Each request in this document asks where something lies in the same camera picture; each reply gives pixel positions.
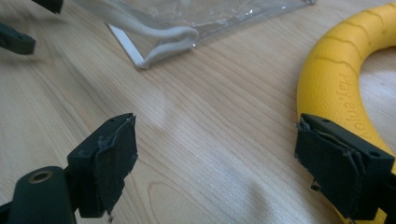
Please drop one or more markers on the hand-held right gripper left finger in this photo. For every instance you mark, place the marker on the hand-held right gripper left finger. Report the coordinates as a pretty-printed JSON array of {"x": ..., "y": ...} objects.
[{"x": 102, "y": 168}]

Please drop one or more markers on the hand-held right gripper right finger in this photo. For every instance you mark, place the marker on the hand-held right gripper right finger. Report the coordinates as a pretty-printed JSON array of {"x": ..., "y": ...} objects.
[{"x": 339, "y": 168}]

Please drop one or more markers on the clear plastic zipper bag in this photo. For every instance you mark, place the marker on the clear plastic zipper bag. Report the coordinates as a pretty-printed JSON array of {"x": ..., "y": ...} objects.
[{"x": 174, "y": 28}]

